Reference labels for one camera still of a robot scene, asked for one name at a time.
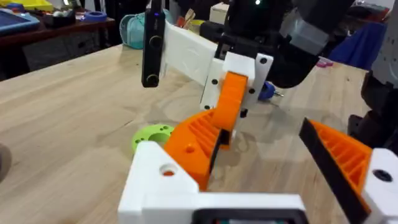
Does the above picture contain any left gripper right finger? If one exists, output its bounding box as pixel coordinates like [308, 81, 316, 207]
[298, 118, 398, 224]

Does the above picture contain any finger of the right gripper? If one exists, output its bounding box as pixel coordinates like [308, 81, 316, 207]
[220, 129, 238, 151]

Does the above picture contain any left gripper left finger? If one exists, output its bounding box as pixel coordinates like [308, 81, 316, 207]
[118, 141, 200, 224]

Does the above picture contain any orange ribbed wedge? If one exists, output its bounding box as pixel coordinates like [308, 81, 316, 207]
[164, 108, 225, 191]

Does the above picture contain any blue electric screwdriver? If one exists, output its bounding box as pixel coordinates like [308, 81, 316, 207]
[257, 81, 284, 101]

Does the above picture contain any green disc with holes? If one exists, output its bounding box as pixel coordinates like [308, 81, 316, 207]
[131, 123, 175, 153]

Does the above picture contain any white box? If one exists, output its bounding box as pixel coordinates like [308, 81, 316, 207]
[209, 2, 231, 24]

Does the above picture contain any small pink tool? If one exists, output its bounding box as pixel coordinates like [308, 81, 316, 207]
[316, 57, 334, 68]

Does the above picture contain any pale teal tub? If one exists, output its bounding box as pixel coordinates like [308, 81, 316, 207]
[119, 8, 175, 50]

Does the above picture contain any blue cloth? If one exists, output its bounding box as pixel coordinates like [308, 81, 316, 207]
[328, 21, 388, 70]

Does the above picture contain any blue tape roll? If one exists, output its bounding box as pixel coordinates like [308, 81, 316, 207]
[80, 11, 108, 23]

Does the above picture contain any dark brown side table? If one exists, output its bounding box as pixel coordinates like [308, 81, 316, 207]
[0, 16, 116, 82]

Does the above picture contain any blue tray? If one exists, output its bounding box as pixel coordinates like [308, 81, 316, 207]
[0, 8, 40, 35]

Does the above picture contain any yellow tray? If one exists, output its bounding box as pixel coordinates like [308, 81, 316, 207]
[0, 0, 54, 12]

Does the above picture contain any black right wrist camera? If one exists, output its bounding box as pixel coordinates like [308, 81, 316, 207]
[141, 0, 167, 88]

